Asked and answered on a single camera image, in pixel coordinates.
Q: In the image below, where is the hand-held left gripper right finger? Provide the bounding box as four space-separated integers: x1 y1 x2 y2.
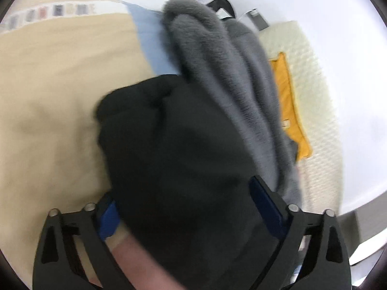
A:
248 176 353 290

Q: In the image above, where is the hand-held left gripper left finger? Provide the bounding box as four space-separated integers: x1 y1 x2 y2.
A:
32 192 136 290

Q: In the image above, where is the dark green garment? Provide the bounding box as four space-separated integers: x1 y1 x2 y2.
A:
96 74 303 290

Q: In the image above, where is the grey fleece garment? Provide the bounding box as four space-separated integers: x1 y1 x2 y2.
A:
163 0 303 209

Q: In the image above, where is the yellow garment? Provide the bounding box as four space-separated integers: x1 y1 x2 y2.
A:
269 52 313 161

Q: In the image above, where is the cream textured cloth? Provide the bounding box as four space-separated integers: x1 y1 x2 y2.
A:
257 21 343 215

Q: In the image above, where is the beige blanket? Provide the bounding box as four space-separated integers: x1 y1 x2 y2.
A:
0 0 158 287

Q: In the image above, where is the light blue sheet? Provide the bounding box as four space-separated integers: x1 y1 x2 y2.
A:
127 2 182 76

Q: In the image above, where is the black bag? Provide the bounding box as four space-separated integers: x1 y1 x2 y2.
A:
207 0 236 19

